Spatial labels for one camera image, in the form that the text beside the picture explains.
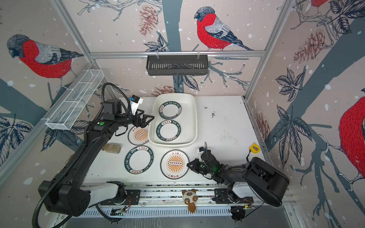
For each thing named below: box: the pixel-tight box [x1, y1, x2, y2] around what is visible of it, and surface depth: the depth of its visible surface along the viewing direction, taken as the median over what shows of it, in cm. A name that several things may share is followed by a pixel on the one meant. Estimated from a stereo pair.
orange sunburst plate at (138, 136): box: [127, 125, 150, 146], surface depth 99 cm
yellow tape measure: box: [246, 142, 261, 162], surface depth 92 cm
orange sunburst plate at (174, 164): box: [160, 149, 190, 180], surface depth 87 cm
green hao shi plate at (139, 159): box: [124, 145, 154, 175], surface depth 89 cm
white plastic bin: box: [148, 93, 198, 147], surface depth 106 cm
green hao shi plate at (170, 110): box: [158, 100, 183, 120], surface depth 113 cm
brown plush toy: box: [182, 188, 199, 214], surface depth 71 cm
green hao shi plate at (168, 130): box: [155, 119, 182, 142], surface depth 102 cm
